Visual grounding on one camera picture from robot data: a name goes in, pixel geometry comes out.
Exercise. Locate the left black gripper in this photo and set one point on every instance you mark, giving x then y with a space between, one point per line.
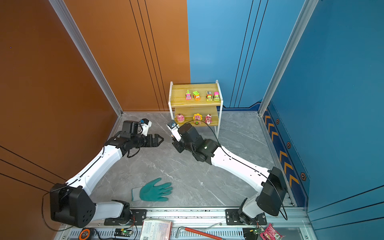
156 143

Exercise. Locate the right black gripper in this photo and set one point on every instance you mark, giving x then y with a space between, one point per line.
177 145

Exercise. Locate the pink bear toy yellow base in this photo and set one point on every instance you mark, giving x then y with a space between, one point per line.
180 118

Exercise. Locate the pink yellow flower toy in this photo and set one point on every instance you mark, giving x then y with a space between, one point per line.
197 119

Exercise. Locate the pink strawberry bear toy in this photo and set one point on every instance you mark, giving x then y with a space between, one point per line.
208 119

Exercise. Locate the yellow wooden two-tier shelf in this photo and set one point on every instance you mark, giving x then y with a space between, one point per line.
179 105

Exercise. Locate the pink green toy car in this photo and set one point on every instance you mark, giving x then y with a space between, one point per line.
188 95

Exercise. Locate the orange toy car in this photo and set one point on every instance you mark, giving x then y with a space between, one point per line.
196 95

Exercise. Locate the green orange toy truck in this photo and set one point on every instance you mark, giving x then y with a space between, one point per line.
209 96

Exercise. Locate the pink green toy vehicle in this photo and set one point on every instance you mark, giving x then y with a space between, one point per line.
217 96

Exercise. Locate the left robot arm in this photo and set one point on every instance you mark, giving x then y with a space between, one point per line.
70 203

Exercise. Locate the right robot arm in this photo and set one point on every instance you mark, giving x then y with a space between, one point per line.
269 184

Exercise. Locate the green rubber work glove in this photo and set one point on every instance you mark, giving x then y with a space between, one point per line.
151 192

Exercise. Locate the plastic bag with papers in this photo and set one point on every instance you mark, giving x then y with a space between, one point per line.
153 229

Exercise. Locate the green circuit board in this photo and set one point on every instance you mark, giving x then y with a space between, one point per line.
123 232

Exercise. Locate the small board right edge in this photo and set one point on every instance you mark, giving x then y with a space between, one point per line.
250 233

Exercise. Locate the orange tape measure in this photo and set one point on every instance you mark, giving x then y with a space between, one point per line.
85 234

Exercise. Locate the pink snack packet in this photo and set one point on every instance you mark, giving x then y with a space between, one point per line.
271 234

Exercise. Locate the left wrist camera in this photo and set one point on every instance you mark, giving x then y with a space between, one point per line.
145 126

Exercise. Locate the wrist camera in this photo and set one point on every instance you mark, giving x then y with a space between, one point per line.
145 126
174 127

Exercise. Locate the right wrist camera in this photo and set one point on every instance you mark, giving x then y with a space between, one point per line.
174 127

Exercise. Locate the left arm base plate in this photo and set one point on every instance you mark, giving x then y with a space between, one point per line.
130 217

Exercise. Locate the red handled hex wrench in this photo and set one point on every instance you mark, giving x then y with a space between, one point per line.
194 231

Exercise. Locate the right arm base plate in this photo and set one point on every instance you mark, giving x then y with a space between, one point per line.
234 217

